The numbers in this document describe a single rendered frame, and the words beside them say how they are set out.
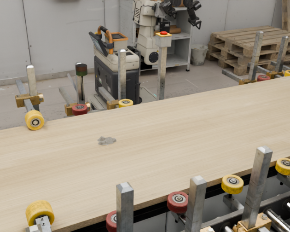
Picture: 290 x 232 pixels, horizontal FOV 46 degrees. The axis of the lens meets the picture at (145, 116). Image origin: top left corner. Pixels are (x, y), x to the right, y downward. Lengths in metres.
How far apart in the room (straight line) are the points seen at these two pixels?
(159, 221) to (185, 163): 0.26
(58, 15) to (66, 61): 0.60
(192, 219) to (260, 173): 0.26
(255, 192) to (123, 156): 0.56
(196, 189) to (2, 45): 3.79
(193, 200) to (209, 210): 0.45
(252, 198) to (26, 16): 3.74
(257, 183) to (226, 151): 0.40
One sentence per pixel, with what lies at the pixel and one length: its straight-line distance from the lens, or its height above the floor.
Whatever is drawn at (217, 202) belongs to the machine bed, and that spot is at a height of 0.76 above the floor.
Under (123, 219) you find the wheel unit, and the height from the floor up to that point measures 1.07.
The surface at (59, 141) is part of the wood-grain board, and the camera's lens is 1.59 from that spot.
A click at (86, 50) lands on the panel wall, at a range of 4.76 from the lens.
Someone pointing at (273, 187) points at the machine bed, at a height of 0.73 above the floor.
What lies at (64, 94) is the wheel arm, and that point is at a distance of 2.14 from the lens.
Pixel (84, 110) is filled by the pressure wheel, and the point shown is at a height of 0.90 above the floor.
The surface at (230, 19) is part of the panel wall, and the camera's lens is 5.81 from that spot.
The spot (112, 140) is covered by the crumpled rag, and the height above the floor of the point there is 0.91.
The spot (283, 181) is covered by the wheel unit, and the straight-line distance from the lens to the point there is 1.57.
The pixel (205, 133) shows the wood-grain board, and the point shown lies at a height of 0.90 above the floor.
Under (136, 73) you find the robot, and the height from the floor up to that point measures 0.66.
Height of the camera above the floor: 1.73
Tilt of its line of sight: 28 degrees down
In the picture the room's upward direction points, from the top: 2 degrees clockwise
